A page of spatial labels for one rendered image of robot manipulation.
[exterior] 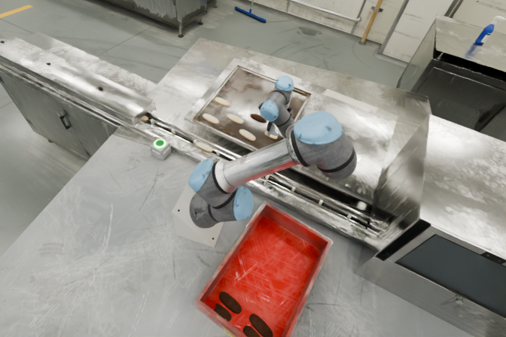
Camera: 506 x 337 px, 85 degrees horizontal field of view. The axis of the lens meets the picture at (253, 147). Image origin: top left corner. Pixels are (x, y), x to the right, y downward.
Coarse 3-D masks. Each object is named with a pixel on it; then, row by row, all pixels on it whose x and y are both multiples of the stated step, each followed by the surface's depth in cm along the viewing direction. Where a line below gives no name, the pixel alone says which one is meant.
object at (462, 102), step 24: (432, 24) 284; (456, 24) 266; (432, 48) 234; (456, 48) 220; (480, 48) 228; (504, 48) 237; (408, 72) 295; (432, 72) 225; (456, 72) 217; (480, 72) 212; (504, 72) 216; (432, 96) 237; (456, 96) 228; (480, 96) 220; (504, 96) 212; (456, 120) 240; (480, 120) 229; (504, 120) 223
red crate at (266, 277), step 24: (264, 216) 126; (264, 240) 119; (288, 240) 120; (240, 264) 111; (264, 264) 112; (288, 264) 113; (312, 264) 114; (216, 288) 104; (240, 288) 105; (264, 288) 106; (288, 288) 107; (240, 312) 100; (264, 312) 101; (288, 312) 102
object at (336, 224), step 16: (0, 64) 174; (96, 112) 156; (128, 128) 151; (144, 128) 148; (176, 144) 143; (256, 192) 133; (272, 192) 130; (288, 208) 130; (304, 208) 126; (320, 208) 127; (320, 224) 126; (336, 224) 123; (352, 224) 124; (352, 240) 122
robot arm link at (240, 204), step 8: (240, 192) 98; (248, 192) 103; (232, 200) 97; (240, 200) 98; (248, 200) 102; (216, 208) 98; (224, 208) 97; (232, 208) 97; (240, 208) 97; (248, 208) 101; (216, 216) 103; (224, 216) 100; (232, 216) 99; (240, 216) 97; (248, 216) 101
